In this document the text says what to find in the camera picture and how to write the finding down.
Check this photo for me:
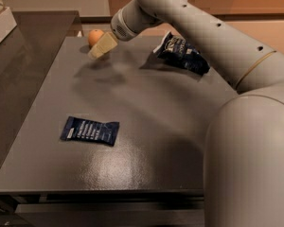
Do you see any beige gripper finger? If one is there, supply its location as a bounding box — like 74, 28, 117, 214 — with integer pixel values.
88, 32, 118, 59

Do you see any orange fruit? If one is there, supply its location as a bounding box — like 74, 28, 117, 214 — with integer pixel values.
88, 29, 104, 46

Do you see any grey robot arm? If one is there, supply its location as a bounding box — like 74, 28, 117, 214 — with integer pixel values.
90, 0, 284, 227

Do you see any dark blue rxbar wrapper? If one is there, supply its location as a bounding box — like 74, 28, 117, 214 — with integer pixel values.
61, 116, 119, 147

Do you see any dark blue chip bag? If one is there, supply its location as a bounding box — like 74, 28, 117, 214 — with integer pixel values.
153, 32, 210, 76

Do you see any white box on counter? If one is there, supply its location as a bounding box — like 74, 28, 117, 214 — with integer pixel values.
0, 7, 17, 43

